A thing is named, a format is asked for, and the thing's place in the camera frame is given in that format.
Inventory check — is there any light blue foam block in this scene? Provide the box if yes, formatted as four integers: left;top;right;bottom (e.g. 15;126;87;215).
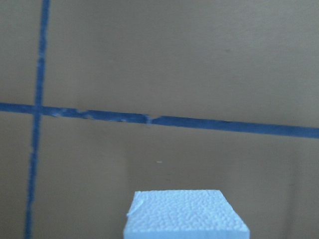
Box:
123;190;250;239

